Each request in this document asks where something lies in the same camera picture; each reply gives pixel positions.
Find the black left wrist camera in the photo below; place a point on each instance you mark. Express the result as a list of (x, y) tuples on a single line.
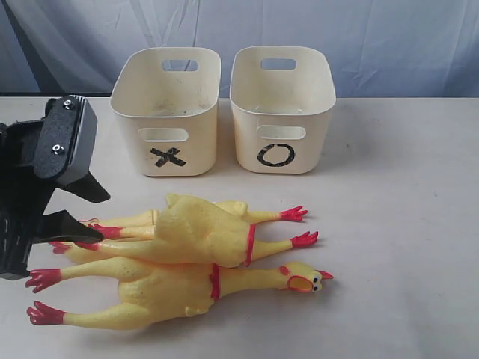
[(66, 141)]

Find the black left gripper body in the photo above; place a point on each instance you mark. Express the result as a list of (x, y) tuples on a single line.
[(24, 197)]

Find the yellow rubber chicken lying behind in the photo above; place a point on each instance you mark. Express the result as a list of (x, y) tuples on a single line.
[(261, 249)]

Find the headless yellow rubber chicken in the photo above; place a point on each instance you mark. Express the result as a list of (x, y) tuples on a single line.
[(188, 230)]

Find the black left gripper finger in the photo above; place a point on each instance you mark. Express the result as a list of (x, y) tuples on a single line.
[(63, 227), (87, 188)]

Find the yellow rubber chicken beak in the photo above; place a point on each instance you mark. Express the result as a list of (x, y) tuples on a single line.
[(151, 293)]

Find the cream bin marked X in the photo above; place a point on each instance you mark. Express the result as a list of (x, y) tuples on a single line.
[(166, 103)]

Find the cream bin marked O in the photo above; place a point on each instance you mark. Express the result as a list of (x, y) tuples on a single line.
[(281, 101)]

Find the blue-grey backdrop curtain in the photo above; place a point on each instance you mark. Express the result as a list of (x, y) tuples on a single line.
[(375, 48)]

